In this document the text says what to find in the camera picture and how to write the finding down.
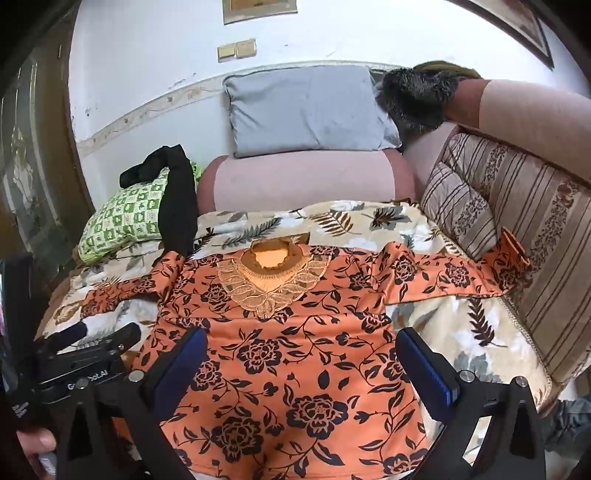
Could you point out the large striped back cushion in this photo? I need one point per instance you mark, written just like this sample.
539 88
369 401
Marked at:
549 258

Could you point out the black furry cloth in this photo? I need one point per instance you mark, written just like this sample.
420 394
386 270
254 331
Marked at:
415 101

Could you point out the large framed wall picture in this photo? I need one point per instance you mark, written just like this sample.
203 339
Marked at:
517 23

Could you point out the olive cloth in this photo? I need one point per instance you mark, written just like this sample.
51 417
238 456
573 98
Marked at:
443 70

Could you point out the leaf printed blanket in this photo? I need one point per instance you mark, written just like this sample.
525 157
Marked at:
461 323

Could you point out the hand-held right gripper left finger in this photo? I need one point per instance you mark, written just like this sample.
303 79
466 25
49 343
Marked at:
184 364

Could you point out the green patterned pillow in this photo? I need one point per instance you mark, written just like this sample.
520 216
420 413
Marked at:
120 217

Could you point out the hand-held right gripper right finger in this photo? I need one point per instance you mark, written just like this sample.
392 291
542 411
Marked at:
425 369

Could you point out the small striped cushion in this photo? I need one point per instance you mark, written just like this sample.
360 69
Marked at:
457 212

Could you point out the orange floral blouse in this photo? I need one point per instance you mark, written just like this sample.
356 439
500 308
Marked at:
295 350

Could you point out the small framed wall picture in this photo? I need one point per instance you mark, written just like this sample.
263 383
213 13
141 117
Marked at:
258 9

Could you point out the grey cloth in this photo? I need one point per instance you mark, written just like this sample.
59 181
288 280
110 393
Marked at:
570 424

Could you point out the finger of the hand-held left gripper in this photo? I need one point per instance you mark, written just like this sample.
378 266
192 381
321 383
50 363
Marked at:
121 338
69 335

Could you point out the person's left hand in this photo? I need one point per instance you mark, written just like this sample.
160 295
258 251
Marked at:
37 450

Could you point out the wooden door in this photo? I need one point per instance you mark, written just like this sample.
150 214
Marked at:
37 161

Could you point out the gold light switch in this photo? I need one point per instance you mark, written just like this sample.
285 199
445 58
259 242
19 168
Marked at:
226 53
245 48

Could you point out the grey pillow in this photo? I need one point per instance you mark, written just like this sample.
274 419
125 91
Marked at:
309 110

